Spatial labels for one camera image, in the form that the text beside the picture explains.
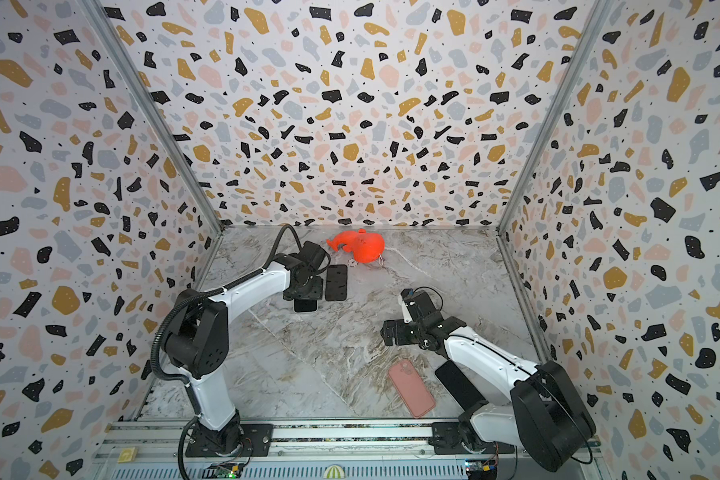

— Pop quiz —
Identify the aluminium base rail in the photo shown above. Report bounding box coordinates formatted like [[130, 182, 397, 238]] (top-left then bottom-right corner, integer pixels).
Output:
[[89, 416, 601, 480]]

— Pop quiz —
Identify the pink phone case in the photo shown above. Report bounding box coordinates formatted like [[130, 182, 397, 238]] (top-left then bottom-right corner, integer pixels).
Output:
[[388, 359, 436, 419]]

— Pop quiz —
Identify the black phone case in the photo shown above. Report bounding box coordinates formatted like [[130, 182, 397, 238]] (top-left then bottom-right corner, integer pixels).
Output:
[[324, 264, 348, 302]]

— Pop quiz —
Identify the red plush whale toy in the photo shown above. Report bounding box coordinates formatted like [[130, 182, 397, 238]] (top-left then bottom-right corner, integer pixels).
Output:
[[326, 229, 385, 264]]

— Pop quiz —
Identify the black smartphone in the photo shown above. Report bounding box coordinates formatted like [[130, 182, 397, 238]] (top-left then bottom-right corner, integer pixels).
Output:
[[293, 299, 318, 313], [435, 360, 487, 411]]

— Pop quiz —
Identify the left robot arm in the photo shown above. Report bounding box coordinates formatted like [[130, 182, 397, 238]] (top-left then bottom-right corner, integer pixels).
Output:
[[150, 241, 330, 455]]

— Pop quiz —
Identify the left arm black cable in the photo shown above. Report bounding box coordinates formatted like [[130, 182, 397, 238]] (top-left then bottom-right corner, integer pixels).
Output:
[[149, 223, 304, 480]]

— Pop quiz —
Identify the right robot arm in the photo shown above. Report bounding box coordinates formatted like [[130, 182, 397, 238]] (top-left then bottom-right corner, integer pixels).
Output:
[[380, 287, 596, 472]]

